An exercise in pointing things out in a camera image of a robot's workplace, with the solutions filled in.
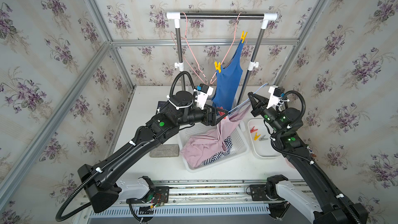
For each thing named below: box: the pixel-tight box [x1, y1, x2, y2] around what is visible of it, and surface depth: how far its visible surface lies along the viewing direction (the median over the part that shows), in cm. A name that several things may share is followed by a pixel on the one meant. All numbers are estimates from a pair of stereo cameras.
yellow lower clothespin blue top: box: [214, 61, 222, 74], surface depth 65 cm
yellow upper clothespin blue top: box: [240, 30, 248, 44], surface depth 77 cm
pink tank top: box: [180, 103, 252, 170], surface depth 79 cm
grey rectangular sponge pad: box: [149, 144, 180, 158], surface depth 86 cm
